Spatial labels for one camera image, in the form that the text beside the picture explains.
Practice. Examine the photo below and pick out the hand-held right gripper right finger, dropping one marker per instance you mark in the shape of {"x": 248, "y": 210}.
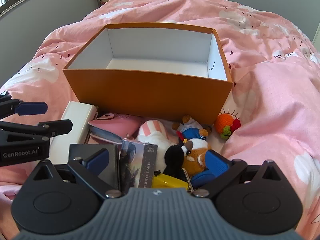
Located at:
{"x": 215, "y": 162}

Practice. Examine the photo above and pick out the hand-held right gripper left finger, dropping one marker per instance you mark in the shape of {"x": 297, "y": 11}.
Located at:
{"x": 98, "y": 160}

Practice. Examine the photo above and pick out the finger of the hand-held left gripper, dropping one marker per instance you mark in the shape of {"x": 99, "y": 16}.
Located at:
{"x": 55, "y": 128}
{"x": 32, "y": 108}

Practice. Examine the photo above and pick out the dark grey box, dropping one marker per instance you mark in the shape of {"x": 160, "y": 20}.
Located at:
{"x": 114, "y": 165}

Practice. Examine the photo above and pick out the brown dog plush toy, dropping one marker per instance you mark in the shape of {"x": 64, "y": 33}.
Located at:
{"x": 195, "y": 160}

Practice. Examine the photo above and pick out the white rectangular box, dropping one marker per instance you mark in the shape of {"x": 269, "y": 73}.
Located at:
{"x": 78, "y": 112}

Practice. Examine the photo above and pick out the photo card box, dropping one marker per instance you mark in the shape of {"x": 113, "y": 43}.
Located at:
{"x": 135, "y": 165}

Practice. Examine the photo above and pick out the crochet orange toy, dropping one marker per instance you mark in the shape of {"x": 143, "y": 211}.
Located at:
{"x": 222, "y": 123}

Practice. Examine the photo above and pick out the duck plush toy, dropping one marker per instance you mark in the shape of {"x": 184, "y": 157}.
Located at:
{"x": 190, "y": 130}

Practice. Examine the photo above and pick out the pink leather wallet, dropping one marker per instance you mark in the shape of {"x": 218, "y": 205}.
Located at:
{"x": 120, "y": 125}

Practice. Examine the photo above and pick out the yellow tape measure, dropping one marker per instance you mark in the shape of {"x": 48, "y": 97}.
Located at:
{"x": 167, "y": 181}

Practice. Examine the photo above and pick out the pink striped plush toy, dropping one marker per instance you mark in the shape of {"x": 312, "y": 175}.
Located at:
{"x": 152, "y": 131}

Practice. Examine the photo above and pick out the orange cardboard box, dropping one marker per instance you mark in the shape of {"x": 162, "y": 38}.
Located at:
{"x": 150, "y": 97}

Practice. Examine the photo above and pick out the pink printed blanket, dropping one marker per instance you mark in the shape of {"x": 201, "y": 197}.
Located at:
{"x": 262, "y": 92}

